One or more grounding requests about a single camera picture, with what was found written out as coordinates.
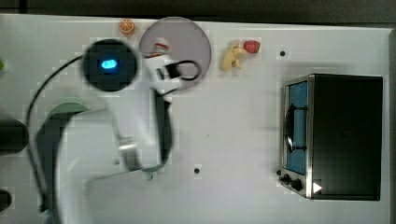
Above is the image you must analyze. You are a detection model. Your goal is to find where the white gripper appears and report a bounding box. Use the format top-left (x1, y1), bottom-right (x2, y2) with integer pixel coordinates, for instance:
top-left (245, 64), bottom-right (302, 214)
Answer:
top-left (144, 55), bottom-right (171, 91)

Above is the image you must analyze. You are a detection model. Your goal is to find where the red ketchup bottle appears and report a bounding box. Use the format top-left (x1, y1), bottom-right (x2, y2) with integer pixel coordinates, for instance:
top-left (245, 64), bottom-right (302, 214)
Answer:
top-left (145, 43), bottom-right (170, 59)

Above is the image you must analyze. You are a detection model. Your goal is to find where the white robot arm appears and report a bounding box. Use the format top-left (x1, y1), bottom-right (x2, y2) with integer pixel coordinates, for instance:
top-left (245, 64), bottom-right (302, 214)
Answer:
top-left (35, 39), bottom-right (180, 224)

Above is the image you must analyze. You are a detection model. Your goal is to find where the grey-green oval strainer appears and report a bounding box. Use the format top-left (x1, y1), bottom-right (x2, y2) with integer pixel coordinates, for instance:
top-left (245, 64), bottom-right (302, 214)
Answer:
top-left (44, 103), bottom-right (89, 126)

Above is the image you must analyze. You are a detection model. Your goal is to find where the grey round plate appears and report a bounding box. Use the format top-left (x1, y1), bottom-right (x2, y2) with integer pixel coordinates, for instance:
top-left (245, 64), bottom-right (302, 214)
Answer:
top-left (139, 17), bottom-right (212, 91)

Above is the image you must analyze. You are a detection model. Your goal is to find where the orange slice toy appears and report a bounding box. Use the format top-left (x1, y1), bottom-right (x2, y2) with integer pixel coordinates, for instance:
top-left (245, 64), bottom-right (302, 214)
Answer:
top-left (119, 19), bottom-right (135, 35)

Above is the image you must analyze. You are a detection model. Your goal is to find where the red strawberry toy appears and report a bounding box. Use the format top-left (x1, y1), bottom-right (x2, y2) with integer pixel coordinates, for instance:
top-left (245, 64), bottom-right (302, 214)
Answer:
top-left (244, 40), bottom-right (261, 54)

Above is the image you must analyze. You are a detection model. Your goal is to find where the black toaster oven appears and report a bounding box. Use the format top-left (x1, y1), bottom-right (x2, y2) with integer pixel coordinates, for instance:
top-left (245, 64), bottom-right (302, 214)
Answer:
top-left (276, 74), bottom-right (383, 201)

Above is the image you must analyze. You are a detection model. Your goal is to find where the black round object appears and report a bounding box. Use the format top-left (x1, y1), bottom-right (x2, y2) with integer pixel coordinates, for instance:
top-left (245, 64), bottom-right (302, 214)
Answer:
top-left (0, 189), bottom-right (12, 211)

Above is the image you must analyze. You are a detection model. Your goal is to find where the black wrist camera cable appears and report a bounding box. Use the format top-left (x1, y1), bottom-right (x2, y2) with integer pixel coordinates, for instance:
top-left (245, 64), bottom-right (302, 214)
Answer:
top-left (157, 60), bottom-right (202, 96)

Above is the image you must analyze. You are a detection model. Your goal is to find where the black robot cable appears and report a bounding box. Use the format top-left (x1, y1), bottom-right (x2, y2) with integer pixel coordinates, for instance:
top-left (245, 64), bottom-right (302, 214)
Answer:
top-left (25, 54), bottom-right (87, 213)

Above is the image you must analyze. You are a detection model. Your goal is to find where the black cylinder camera mount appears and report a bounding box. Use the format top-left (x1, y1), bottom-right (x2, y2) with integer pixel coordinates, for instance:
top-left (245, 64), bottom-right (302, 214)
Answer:
top-left (0, 119), bottom-right (29, 156)

